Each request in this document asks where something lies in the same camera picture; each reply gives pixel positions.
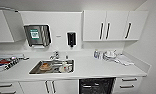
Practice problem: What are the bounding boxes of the stainless steel dishwasher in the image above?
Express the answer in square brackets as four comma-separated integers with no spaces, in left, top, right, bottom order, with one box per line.
[77,77,117,94]

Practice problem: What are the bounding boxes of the stack of white bowls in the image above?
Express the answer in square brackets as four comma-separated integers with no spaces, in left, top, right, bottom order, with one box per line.
[101,49,119,63]

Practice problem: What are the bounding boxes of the black soap dispenser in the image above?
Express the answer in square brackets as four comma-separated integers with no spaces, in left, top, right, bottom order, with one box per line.
[66,31,78,50]

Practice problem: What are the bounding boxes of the small sink soap pump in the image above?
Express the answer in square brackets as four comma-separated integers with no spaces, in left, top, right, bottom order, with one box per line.
[64,54,69,61]

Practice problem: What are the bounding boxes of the dish soap bottle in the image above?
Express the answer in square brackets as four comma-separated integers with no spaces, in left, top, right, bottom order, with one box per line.
[93,49,101,60]

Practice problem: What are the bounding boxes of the chrome faucet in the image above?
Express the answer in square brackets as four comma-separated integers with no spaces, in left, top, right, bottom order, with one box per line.
[48,50,61,61]

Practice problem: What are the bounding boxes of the white cup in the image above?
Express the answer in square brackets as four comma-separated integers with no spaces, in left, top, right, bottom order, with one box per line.
[58,63,74,75]

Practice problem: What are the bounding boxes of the steel paper towel dispenser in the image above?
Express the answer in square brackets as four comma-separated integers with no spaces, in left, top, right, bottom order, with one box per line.
[22,23,53,50]

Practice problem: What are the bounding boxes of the plate with orange food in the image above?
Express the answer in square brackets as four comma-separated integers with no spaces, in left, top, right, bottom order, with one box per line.
[38,62,53,72]

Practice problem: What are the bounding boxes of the white two-door base cabinet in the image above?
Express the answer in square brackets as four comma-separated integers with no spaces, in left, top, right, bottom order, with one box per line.
[17,79,80,94]

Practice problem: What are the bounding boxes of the white cloth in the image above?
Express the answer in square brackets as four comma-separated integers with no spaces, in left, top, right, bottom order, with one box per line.
[114,54,135,67]

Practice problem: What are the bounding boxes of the stainless steel sink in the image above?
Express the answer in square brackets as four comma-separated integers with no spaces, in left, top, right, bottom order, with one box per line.
[27,58,76,76]

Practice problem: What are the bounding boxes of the white drawer unit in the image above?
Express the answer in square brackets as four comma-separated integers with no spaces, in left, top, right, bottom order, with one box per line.
[112,75,144,94]
[0,81,25,94]

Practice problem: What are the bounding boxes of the small wall label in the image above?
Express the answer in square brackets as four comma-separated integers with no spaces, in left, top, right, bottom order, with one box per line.
[54,34,62,39]

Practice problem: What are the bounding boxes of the dark wall cabinet handle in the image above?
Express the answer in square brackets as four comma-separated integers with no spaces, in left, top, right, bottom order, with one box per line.
[124,22,133,41]
[105,22,111,41]
[98,22,105,41]

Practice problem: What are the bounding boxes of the metal base cabinet handle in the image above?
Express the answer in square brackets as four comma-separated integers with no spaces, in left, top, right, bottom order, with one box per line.
[44,80,50,94]
[50,80,57,94]

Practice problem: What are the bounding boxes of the metal drawer handle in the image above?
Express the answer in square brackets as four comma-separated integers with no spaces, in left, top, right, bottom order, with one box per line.
[120,77,139,82]
[119,84,136,89]
[0,83,14,89]
[0,90,17,94]

